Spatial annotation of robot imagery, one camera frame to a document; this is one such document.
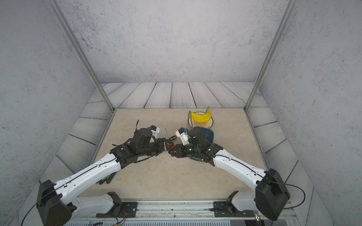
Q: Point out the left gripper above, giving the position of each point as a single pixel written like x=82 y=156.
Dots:
x=162 y=146

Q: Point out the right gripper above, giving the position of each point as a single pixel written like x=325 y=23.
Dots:
x=177 y=154

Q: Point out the teal storage box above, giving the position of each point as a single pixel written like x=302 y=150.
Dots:
x=209 y=136

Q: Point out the orange small screwdriver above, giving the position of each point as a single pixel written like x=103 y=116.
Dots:
x=169 y=143

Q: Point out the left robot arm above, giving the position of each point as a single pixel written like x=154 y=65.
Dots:
x=59 y=202

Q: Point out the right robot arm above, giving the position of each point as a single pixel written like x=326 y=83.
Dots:
x=269 y=195

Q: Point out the yellow banana bunch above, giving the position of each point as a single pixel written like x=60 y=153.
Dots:
x=201 y=118

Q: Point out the round patterned plate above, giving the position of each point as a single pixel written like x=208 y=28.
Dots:
x=208 y=125

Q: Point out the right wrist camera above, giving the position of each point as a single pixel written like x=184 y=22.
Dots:
x=182 y=133

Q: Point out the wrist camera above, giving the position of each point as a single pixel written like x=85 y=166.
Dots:
x=155 y=130
x=182 y=133

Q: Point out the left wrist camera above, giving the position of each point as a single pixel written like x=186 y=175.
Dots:
x=155 y=130

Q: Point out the aluminium front rail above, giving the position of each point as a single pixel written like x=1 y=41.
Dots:
x=185 y=212

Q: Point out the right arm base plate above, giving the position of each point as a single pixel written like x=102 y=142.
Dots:
x=226 y=209

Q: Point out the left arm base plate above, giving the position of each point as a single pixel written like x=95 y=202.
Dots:
x=124 y=210

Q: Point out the left aluminium frame post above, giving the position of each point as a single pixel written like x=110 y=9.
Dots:
x=62 y=21

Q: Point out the aluminium frame post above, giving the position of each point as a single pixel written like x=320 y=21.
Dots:
x=271 y=52
x=62 y=21

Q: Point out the right aluminium frame post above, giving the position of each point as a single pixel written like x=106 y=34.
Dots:
x=271 y=52

